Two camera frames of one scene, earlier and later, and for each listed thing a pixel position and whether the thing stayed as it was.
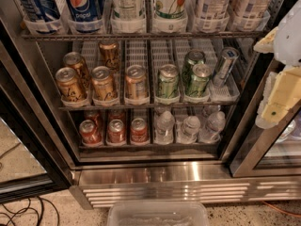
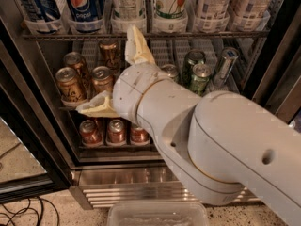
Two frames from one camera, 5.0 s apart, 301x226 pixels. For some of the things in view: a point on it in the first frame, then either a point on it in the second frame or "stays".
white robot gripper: x=289 y=41 to x=131 y=89
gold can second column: x=102 y=85 stays
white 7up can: x=129 y=8 stays
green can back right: x=193 y=57 stays
